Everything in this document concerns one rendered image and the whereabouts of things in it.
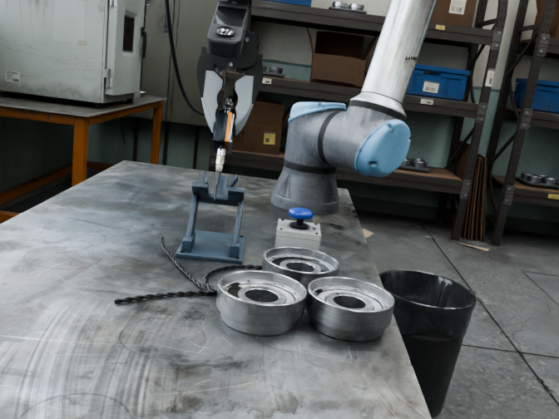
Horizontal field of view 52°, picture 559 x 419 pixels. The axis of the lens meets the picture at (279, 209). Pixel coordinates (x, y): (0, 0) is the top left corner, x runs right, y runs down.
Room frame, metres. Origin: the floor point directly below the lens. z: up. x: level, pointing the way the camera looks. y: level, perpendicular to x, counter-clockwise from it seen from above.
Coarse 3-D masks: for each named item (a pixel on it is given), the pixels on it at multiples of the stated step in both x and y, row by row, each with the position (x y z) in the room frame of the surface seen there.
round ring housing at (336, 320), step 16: (320, 288) 0.67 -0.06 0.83; (336, 288) 0.68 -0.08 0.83; (352, 288) 0.69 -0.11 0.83; (368, 288) 0.68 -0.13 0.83; (320, 304) 0.61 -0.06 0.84; (336, 304) 0.63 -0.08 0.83; (352, 304) 0.66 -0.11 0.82; (368, 304) 0.64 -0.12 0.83; (384, 304) 0.65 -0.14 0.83; (320, 320) 0.60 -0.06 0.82; (336, 320) 0.59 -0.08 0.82; (352, 320) 0.59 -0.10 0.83; (368, 320) 0.59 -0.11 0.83; (384, 320) 0.61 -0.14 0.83; (336, 336) 0.60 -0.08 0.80; (352, 336) 0.60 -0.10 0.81; (368, 336) 0.60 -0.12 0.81
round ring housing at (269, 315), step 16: (240, 272) 0.67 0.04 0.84; (256, 272) 0.68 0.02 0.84; (272, 272) 0.68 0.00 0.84; (224, 288) 0.63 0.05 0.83; (256, 288) 0.65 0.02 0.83; (272, 288) 0.65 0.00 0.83; (288, 288) 0.66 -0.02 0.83; (304, 288) 0.64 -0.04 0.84; (224, 304) 0.59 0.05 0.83; (240, 304) 0.58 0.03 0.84; (256, 304) 0.58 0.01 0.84; (272, 304) 0.58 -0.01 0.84; (288, 304) 0.59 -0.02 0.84; (304, 304) 0.62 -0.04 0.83; (224, 320) 0.60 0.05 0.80; (240, 320) 0.58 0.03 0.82; (256, 320) 0.58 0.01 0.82; (272, 320) 0.58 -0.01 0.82; (288, 320) 0.59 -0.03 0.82
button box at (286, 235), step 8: (280, 224) 0.89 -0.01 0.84; (288, 224) 0.90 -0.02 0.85; (296, 224) 0.89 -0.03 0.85; (304, 224) 0.89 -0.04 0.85; (312, 224) 0.91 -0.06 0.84; (280, 232) 0.86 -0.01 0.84; (288, 232) 0.86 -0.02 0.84; (296, 232) 0.86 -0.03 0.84; (304, 232) 0.86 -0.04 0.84; (312, 232) 0.87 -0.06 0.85; (280, 240) 0.86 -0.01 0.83; (288, 240) 0.86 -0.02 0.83; (296, 240) 0.86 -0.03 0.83; (304, 240) 0.86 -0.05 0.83; (312, 240) 0.86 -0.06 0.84; (312, 248) 0.86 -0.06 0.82
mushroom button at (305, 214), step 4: (292, 208) 0.90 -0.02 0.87; (296, 208) 0.90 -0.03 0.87; (300, 208) 0.90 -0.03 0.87; (292, 212) 0.88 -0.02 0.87; (296, 212) 0.88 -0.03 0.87; (300, 212) 0.88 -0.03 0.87; (304, 212) 0.88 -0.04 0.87; (308, 212) 0.88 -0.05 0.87; (312, 212) 0.89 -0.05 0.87; (292, 216) 0.88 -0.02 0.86; (296, 216) 0.87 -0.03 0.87; (300, 216) 0.87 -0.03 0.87; (304, 216) 0.87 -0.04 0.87; (308, 216) 0.88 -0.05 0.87; (312, 216) 0.88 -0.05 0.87; (296, 220) 0.89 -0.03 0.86; (300, 220) 0.89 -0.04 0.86; (300, 224) 0.89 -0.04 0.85
